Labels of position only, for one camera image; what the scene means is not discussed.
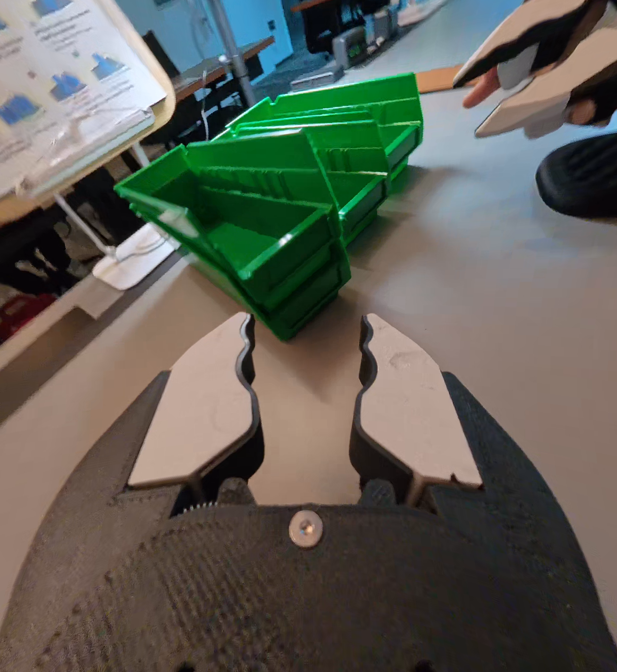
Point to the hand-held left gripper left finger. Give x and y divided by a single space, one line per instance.
198 420

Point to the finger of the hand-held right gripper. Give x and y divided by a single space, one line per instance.
508 31
550 89

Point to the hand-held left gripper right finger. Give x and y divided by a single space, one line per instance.
418 420

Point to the green plastic bin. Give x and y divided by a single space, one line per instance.
235 244
363 204
340 92
308 315

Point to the light grey desk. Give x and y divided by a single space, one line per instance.
471 288

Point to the wooden-edged side table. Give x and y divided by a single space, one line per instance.
445 78

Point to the black round pad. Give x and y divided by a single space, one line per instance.
592 173

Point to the grey equipment box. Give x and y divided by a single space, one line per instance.
348 47

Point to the red plastic container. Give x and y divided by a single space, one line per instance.
22 315

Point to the metal stand pole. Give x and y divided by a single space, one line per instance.
230 47

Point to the long wooden table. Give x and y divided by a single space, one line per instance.
209 71

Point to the wooden clipboard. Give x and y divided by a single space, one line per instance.
164 99

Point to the printed instruction sheet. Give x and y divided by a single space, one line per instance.
51 78

